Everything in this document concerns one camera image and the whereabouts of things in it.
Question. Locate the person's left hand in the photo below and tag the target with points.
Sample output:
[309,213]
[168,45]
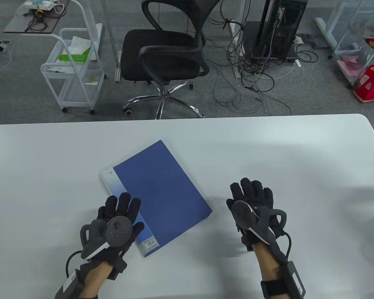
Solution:
[121,202]

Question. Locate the person's right hand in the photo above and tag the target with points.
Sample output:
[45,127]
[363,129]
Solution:
[258,193]

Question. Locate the clear bag with blue edge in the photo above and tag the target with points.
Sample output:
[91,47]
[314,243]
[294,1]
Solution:
[162,187]

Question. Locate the person's left forearm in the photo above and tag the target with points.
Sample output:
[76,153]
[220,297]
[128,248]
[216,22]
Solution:
[95,283]

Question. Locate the black and white tracking controller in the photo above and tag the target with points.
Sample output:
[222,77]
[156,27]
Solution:
[241,212]
[118,232]

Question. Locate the dark wrist sensor pack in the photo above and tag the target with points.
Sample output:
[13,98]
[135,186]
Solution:
[294,280]
[70,285]

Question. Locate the green packet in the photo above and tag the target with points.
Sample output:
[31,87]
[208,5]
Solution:
[73,57]

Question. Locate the pink paper sheet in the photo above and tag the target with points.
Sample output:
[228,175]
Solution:
[349,67]

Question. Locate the red gift bag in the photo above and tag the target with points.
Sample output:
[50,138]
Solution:
[372,84]

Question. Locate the black office chair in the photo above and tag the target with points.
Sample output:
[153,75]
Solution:
[159,46]

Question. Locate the white tissue pack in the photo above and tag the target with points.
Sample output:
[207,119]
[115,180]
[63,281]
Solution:
[81,43]

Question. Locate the black computer tower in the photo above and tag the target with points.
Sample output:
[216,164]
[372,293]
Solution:
[277,28]

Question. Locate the white wheeled rack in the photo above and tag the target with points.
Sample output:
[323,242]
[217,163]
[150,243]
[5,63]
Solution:
[366,59]

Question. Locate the white desk foot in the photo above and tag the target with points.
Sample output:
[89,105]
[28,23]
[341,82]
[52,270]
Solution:
[325,31]

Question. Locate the grey side table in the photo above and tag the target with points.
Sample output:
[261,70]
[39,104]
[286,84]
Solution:
[18,21]

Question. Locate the aluminium profile rail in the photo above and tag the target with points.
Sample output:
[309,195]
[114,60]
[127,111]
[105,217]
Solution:
[110,37]

